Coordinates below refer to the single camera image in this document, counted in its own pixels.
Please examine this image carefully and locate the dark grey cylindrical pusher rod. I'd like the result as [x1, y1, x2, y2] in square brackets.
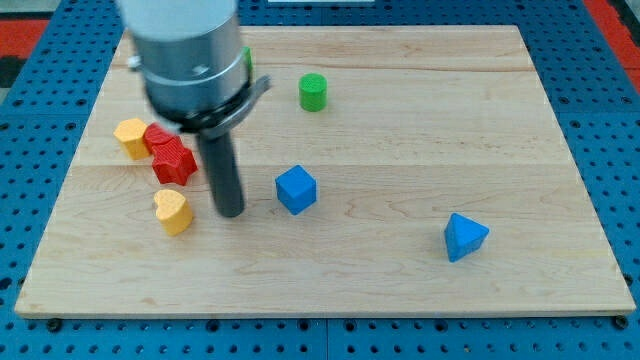
[196, 133, 245, 218]

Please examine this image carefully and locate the yellow heart block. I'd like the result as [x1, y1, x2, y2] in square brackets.
[153, 189, 194, 236]

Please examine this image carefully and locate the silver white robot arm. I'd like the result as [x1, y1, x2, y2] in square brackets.
[117, 0, 271, 218]

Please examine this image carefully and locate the green block behind arm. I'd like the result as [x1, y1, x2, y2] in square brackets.
[242, 46, 253, 81]

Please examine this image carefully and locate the red star block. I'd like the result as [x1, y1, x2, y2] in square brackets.
[152, 137, 198, 186]

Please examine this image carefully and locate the red round block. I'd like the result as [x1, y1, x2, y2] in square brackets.
[143, 122, 175, 154]

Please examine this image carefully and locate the blue cube block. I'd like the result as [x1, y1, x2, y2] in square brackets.
[275, 165, 317, 215]

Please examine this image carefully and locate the yellow hexagon block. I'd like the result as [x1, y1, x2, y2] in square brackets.
[113, 118, 151, 160]

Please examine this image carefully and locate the green cylinder block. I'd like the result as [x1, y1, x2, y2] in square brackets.
[298, 73, 328, 112]

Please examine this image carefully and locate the light wooden board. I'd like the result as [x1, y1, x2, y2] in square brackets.
[15, 25, 636, 319]

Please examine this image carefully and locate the blue triangle block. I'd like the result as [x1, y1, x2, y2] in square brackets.
[444, 213, 490, 262]

